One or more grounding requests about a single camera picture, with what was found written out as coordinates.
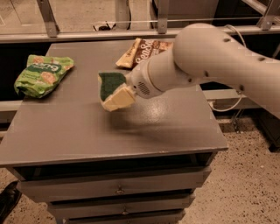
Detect metal railing frame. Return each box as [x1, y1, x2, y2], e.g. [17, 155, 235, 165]
[0, 0, 280, 43]

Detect white cable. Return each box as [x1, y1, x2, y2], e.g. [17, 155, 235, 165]
[207, 24, 248, 113]

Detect brown SenSa chip bag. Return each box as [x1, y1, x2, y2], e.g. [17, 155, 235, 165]
[115, 38, 173, 69]

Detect top grey drawer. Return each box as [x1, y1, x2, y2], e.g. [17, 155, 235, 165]
[18, 166, 211, 202]

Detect green rice chip bag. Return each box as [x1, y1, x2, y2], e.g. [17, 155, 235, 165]
[14, 54, 74, 98]

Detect bottom grey drawer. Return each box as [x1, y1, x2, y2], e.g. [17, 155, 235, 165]
[67, 209, 185, 224]

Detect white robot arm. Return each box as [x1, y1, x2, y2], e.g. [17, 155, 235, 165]
[99, 24, 280, 118]

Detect grey drawer cabinet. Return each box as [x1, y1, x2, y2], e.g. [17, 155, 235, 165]
[0, 38, 228, 224]

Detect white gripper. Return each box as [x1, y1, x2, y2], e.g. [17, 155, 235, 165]
[101, 60, 163, 112]

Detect black white object behind railing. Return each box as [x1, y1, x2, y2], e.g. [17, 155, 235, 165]
[93, 22, 116, 32]

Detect black shoe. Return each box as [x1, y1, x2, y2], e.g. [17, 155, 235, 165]
[0, 181, 22, 224]

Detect grey drawer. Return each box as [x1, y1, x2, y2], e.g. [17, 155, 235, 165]
[18, 166, 211, 202]
[48, 193, 195, 219]
[67, 209, 185, 224]

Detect green and yellow sponge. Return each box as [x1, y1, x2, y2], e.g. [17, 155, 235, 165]
[99, 72, 126, 102]

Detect middle grey drawer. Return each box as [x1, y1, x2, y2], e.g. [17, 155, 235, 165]
[48, 193, 195, 219]

